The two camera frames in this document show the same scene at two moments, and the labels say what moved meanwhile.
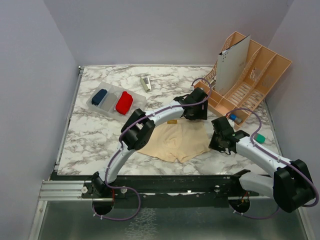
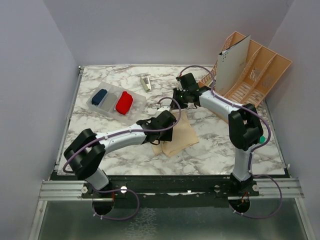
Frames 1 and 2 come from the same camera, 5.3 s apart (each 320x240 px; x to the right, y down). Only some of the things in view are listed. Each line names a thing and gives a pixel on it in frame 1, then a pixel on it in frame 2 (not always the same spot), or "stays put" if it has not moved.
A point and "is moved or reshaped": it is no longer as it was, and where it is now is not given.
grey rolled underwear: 109,102 stays put
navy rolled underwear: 99,96 stays put
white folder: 231,64 stays put
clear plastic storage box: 114,101 stays put
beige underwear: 178,140 is moved or reshaped
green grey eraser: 259,138 stays put
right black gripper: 213,145 -> 175,92
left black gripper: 201,114 -> 167,136
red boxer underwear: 124,104 stays put
